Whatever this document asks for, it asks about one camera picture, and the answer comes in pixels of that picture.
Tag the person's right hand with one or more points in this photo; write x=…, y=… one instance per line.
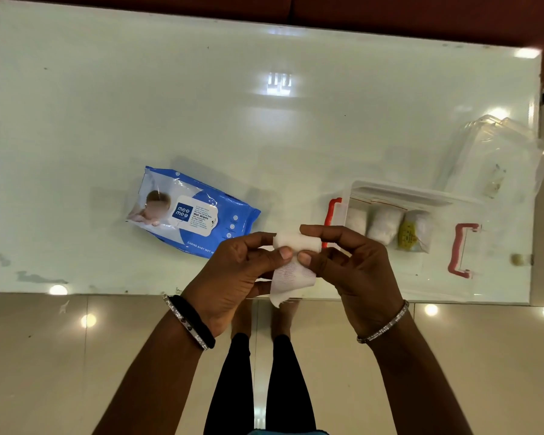
x=362, y=276

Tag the person's left hand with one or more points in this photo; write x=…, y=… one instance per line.
x=222, y=285

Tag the person's right thumb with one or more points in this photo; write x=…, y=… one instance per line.
x=315, y=259

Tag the person's left thumb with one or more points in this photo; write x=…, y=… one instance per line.
x=272, y=255

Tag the white gauze bandage roll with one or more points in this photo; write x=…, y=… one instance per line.
x=299, y=243

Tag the white paper wrapper red print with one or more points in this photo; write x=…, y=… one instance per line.
x=292, y=280

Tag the person's right forearm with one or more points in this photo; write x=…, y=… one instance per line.
x=417, y=380

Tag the person's left forearm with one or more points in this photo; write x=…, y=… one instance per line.
x=158, y=380

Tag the small zip bag white cotton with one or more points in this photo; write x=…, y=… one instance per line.
x=357, y=220

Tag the large zip bag white cotton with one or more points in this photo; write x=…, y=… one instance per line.
x=385, y=225

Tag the blue wet wipes pack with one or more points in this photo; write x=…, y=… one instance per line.
x=195, y=212

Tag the black wrist band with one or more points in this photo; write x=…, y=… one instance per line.
x=198, y=319

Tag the zip bag with yellow label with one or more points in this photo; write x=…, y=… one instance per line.
x=412, y=233

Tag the clear plastic storage box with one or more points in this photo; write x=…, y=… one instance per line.
x=435, y=262

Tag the person's right leg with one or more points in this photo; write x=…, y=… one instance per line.
x=288, y=385

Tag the person's leg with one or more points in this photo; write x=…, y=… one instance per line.
x=288, y=385
x=231, y=385

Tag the person's left leg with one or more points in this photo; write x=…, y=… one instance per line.
x=231, y=385

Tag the teal shirt hem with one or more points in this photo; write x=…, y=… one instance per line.
x=285, y=432

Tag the small yellowish lump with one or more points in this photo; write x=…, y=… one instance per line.
x=518, y=260

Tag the clear plastic box lid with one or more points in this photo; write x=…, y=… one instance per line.
x=494, y=153

